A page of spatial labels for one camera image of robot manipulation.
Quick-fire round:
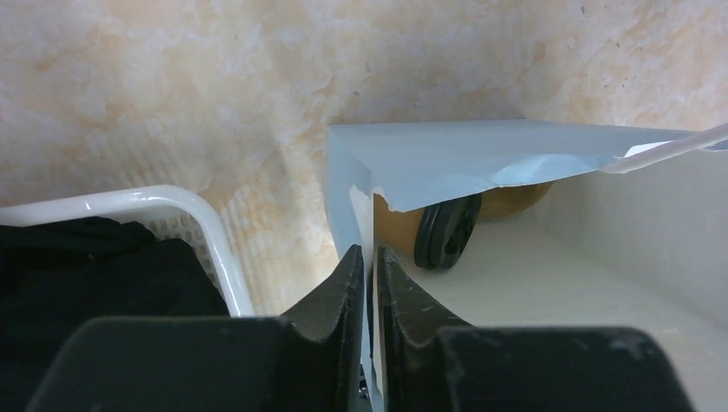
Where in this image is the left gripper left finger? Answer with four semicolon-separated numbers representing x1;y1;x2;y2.
27;245;364;411

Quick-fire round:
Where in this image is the light blue paper bag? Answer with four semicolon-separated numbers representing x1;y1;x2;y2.
326;119;727;411

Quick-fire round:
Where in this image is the black cloth in basket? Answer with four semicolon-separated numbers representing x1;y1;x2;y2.
1;217;228;411

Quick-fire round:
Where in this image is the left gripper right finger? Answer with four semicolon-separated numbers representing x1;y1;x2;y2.
376;247;693;411

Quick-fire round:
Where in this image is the clear plastic basket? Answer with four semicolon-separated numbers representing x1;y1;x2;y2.
1;185;255;317

